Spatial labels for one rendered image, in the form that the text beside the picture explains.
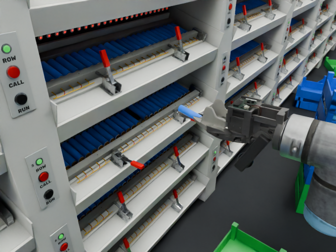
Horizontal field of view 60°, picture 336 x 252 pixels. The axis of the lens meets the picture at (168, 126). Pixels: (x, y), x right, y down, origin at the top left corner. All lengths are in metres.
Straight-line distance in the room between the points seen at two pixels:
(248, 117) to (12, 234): 0.51
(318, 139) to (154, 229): 0.69
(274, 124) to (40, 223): 0.50
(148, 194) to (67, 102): 0.45
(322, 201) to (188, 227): 0.70
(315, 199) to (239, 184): 0.83
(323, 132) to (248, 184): 0.90
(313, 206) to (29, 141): 0.54
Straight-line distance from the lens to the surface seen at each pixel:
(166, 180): 0.99
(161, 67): 0.77
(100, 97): 0.63
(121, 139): 0.77
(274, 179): 1.53
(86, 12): 0.55
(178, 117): 0.90
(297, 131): 0.60
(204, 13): 0.98
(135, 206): 0.91
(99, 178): 0.71
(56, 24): 0.52
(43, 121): 0.53
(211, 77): 1.02
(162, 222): 1.12
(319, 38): 2.88
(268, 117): 0.64
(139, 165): 0.69
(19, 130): 0.52
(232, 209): 1.33
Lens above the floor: 0.95
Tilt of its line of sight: 31 degrees down
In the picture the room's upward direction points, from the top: straight up
